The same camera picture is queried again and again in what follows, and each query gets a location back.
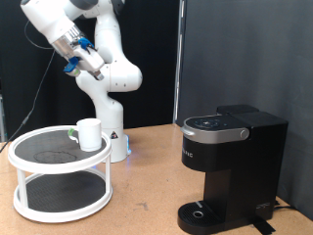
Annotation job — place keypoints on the white mug with green tag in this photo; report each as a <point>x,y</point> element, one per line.
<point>89,135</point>

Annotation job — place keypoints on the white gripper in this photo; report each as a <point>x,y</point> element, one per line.
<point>91,60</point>

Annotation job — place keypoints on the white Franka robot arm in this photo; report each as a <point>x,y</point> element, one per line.
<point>111,78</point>

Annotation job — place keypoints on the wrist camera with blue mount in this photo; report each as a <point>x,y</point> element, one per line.
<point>71,67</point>

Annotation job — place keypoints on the grey vertical bar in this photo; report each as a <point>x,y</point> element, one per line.
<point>2,117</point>

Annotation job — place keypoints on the black Keurig coffee machine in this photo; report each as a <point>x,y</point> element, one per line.
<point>241,169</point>

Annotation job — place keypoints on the white two-tier turntable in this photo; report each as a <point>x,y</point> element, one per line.
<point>62,164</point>

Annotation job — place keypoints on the black tape strip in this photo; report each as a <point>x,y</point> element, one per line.
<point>263,226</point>

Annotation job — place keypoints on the dark grey partition panel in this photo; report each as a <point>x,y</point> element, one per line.
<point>260,39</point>

